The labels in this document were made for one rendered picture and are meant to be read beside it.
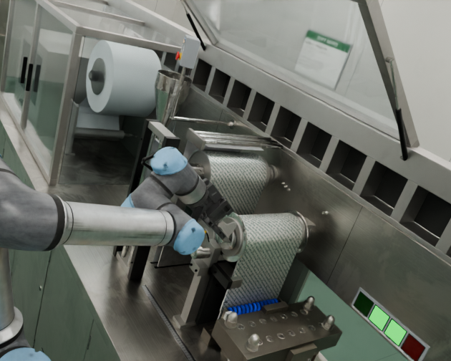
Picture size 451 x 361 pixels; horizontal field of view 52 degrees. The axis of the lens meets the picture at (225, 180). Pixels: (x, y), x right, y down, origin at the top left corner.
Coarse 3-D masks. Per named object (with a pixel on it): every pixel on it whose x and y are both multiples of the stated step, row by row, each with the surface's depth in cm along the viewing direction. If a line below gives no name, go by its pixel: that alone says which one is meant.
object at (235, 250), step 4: (224, 220) 139; (228, 220) 137; (232, 220) 136; (236, 224) 134; (236, 228) 134; (240, 228) 134; (236, 232) 134; (240, 232) 133; (240, 236) 133; (240, 240) 133; (236, 244) 134; (240, 244) 133; (300, 244) 149; (236, 248) 134; (240, 248) 134; (224, 252) 139; (228, 252) 137; (232, 252) 136; (236, 252) 134
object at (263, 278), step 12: (240, 264) 136; (252, 264) 140; (264, 264) 143; (276, 264) 146; (288, 264) 150; (252, 276) 143; (264, 276) 146; (276, 276) 150; (240, 288) 142; (252, 288) 145; (264, 288) 149; (276, 288) 153; (228, 300) 142; (240, 300) 145; (252, 300) 149
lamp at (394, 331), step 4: (392, 320) 131; (392, 324) 131; (396, 324) 130; (388, 328) 132; (392, 328) 131; (396, 328) 130; (400, 328) 129; (384, 332) 133; (388, 332) 132; (392, 332) 131; (396, 332) 130; (400, 332) 129; (404, 332) 128; (388, 336) 132; (392, 336) 131; (396, 336) 130; (400, 336) 129; (396, 340) 130; (400, 340) 129
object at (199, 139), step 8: (192, 136) 150; (200, 136) 148; (208, 136) 151; (216, 136) 153; (224, 136) 159; (232, 136) 161; (240, 136) 163; (248, 136) 165; (256, 136) 168; (200, 144) 146; (208, 144) 150; (216, 144) 150; (224, 144) 151; (232, 144) 153; (240, 144) 155; (248, 144) 157; (256, 144) 160; (264, 144) 162; (272, 144) 168
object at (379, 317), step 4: (376, 308) 135; (372, 312) 136; (376, 312) 135; (380, 312) 134; (372, 316) 136; (376, 316) 135; (380, 316) 134; (384, 316) 133; (388, 316) 132; (372, 320) 136; (376, 320) 135; (380, 320) 134; (384, 320) 133; (376, 324) 135; (380, 324) 134; (384, 324) 133; (380, 328) 134
